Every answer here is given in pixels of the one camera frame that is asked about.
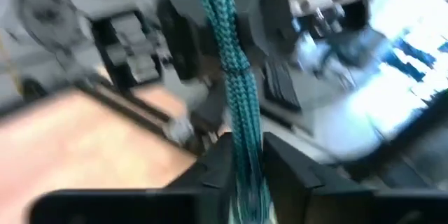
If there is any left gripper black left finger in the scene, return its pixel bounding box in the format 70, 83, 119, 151
29, 132, 236, 224

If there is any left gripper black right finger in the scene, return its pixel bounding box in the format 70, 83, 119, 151
262, 132, 448, 224

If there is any teal black braided cable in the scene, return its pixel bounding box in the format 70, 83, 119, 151
188, 0, 279, 224

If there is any black floor fan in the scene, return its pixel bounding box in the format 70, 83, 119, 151
10, 0, 90, 55

